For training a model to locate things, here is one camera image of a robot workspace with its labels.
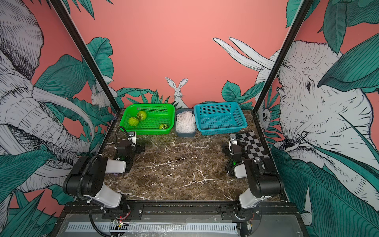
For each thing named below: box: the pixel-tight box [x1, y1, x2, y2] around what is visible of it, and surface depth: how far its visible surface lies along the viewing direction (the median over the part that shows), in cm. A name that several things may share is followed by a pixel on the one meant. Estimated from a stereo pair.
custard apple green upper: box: [137, 110, 148, 121], surface depth 111 cm
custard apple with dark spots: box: [159, 123, 169, 130], surface depth 103 cm
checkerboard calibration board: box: [235, 130, 271, 160], surface depth 100 cm
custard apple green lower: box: [128, 117, 140, 127], surface depth 106 cm
